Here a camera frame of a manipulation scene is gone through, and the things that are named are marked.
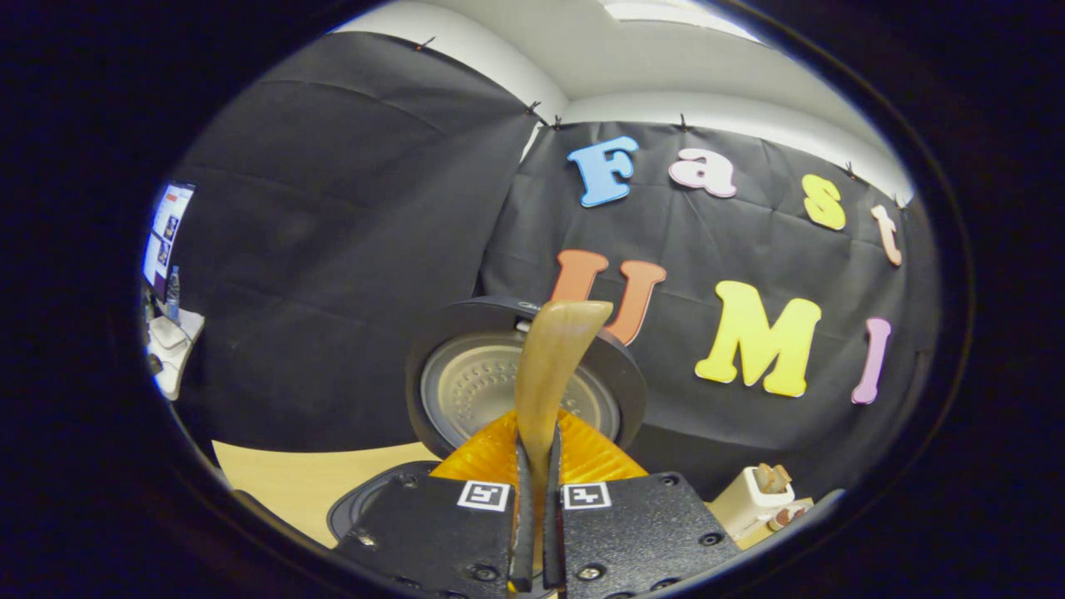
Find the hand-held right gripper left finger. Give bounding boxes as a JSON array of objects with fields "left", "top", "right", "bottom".
[{"left": 331, "top": 410, "right": 535, "bottom": 599}]

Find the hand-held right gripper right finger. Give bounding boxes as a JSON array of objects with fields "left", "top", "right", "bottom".
[{"left": 543, "top": 410, "right": 743, "bottom": 599}]

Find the silver black rice cooker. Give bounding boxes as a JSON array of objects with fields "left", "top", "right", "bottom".
[{"left": 326, "top": 295, "right": 649, "bottom": 546}]

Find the wooden spoon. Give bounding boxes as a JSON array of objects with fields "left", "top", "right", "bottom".
[{"left": 514, "top": 299, "right": 615, "bottom": 596}]

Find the white toaster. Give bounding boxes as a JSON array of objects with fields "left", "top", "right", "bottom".
[{"left": 710, "top": 464, "right": 797, "bottom": 540}]

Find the small white plate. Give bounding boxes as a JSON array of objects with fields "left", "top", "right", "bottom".
[{"left": 764, "top": 498, "right": 815, "bottom": 533}]

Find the white side desk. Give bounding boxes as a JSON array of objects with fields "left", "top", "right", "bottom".
[{"left": 148, "top": 306, "right": 206, "bottom": 402}]

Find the computer monitor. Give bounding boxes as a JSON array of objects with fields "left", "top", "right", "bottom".
[{"left": 141, "top": 181, "right": 198, "bottom": 302}]

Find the long ceiling light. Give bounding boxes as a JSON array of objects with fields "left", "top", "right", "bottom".
[{"left": 597, "top": 0, "right": 762, "bottom": 44}]

